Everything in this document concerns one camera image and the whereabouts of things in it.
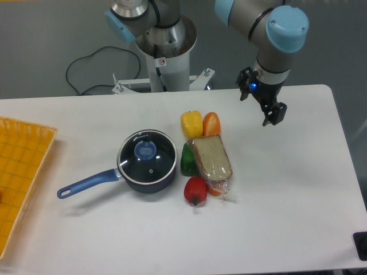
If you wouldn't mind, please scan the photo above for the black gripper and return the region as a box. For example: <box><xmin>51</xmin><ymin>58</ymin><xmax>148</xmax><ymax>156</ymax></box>
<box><xmin>236</xmin><ymin>67</ymin><xmax>287</xmax><ymax>127</ymax></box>

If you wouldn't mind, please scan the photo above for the glass lid blue knob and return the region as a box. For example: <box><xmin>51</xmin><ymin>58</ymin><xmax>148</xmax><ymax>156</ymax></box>
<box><xmin>117</xmin><ymin>129</ymin><xmax>177</xmax><ymax>184</ymax></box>

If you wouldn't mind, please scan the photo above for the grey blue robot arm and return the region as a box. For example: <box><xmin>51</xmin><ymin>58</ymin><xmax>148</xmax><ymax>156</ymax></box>
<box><xmin>105</xmin><ymin>1</ymin><xmax>309</xmax><ymax>125</ymax></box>

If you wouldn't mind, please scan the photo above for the orange bell pepper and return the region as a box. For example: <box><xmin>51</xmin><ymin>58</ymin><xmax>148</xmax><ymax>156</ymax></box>
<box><xmin>203</xmin><ymin>112</ymin><xmax>221</xmax><ymax>136</ymax></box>

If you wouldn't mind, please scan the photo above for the yellow bell pepper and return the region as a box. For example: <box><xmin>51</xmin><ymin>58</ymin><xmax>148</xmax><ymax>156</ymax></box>
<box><xmin>181</xmin><ymin>111</ymin><xmax>203</xmax><ymax>139</ymax></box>

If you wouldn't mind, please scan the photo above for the bagged sliced bread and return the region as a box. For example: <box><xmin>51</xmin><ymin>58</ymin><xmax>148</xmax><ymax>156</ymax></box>
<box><xmin>187</xmin><ymin>134</ymin><xmax>233</xmax><ymax>197</ymax></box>

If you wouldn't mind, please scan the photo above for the green bell pepper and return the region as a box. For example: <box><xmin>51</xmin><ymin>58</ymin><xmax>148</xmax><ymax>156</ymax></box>
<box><xmin>180</xmin><ymin>143</ymin><xmax>200</xmax><ymax>176</ymax></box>

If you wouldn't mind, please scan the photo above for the orange carrot piece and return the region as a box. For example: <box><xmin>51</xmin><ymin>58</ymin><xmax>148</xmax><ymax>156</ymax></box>
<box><xmin>206</xmin><ymin>184</ymin><xmax>222</xmax><ymax>197</ymax></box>

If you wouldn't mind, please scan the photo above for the red bell pepper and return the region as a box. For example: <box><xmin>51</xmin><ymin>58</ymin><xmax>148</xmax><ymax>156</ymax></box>
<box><xmin>184</xmin><ymin>176</ymin><xmax>207</xmax><ymax>206</ymax></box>

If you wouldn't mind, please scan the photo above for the dark blue saucepan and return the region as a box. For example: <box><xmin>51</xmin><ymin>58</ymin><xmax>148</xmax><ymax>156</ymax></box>
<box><xmin>56</xmin><ymin>129</ymin><xmax>178</xmax><ymax>199</ymax></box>

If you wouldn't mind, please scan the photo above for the black table corner device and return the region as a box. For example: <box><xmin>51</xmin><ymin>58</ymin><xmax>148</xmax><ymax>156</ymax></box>
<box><xmin>353</xmin><ymin>231</ymin><xmax>367</xmax><ymax>261</ymax></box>

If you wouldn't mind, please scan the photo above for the yellow woven basket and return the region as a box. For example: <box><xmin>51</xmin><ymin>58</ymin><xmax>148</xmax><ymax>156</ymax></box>
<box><xmin>1</xmin><ymin>116</ymin><xmax>57</xmax><ymax>258</ymax></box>

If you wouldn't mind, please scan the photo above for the black cable on floor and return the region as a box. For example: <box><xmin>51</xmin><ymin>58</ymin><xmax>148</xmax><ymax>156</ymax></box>
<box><xmin>65</xmin><ymin>45</ymin><xmax>142</xmax><ymax>96</ymax></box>

